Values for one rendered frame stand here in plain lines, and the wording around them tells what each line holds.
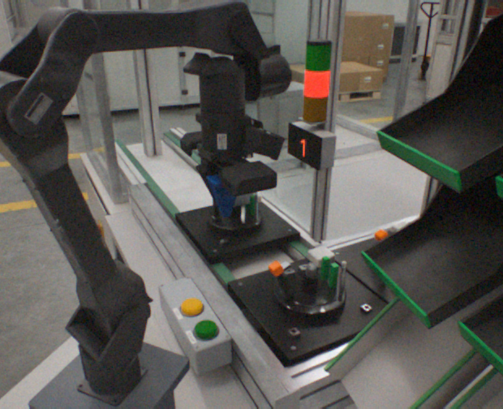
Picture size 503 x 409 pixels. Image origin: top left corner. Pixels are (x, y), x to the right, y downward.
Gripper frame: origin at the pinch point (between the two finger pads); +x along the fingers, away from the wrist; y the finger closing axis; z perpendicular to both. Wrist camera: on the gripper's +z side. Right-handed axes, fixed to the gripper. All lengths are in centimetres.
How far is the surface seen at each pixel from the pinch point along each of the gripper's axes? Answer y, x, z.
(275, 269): 4.0, 18.7, 10.9
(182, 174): 88, 34, 23
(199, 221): 43, 29, 12
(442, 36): 375, 38, 475
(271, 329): 0.6, 28.4, 8.4
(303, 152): 23.5, 6.2, 28.9
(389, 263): -17.7, 5.5, 14.7
